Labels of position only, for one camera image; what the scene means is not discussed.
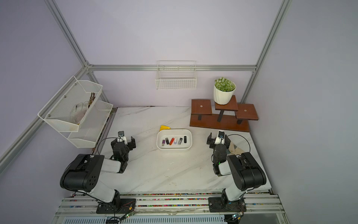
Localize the white storage box tray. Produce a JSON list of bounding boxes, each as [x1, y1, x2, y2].
[[156, 129, 193, 152]]

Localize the white pot green plant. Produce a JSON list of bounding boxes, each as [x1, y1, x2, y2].
[[213, 77, 236, 105]]

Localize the brown wooden stepped stand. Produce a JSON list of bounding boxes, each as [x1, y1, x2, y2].
[[190, 96, 259, 133]]

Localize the yellow object behind tray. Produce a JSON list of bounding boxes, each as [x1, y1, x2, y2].
[[159, 125, 171, 131]]

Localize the white mesh two-tier shelf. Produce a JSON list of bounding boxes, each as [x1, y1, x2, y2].
[[38, 76, 113, 148]]

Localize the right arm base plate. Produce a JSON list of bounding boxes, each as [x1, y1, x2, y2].
[[208, 197, 247, 212]]

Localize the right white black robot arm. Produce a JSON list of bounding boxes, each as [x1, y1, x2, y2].
[[207, 131, 267, 205]]

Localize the white wire wall basket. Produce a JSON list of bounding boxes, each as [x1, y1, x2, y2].
[[155, 60, 197, 90]]

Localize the clear bag in shelf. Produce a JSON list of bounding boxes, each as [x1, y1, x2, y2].
[[70, 101, 89, 125]]

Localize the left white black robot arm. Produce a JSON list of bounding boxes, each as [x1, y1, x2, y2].
[[60, 131, 136, 203]]

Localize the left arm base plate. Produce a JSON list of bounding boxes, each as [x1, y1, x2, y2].
[[96, 198, 136, 215]]

